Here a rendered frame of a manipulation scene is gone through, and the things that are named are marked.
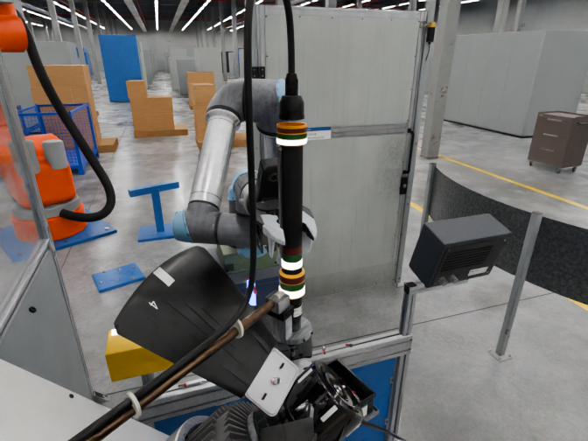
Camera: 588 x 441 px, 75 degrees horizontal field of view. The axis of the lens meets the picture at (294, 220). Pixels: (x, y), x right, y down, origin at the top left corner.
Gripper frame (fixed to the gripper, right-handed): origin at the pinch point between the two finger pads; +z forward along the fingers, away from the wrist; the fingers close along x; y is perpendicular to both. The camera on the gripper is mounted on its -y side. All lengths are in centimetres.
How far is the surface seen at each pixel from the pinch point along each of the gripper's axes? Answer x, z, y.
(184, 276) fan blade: 16.9, -6.9, 8.3
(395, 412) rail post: -53, -38, 98
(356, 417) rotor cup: -5.7, 12.1, 27.1
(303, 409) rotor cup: 1.9, 8.9, 25.9
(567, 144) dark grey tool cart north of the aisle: -575, -376, 94
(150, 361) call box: 27, -34, 47
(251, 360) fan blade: 8.4, 2.5, 20.0
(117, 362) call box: 35, -34, 45
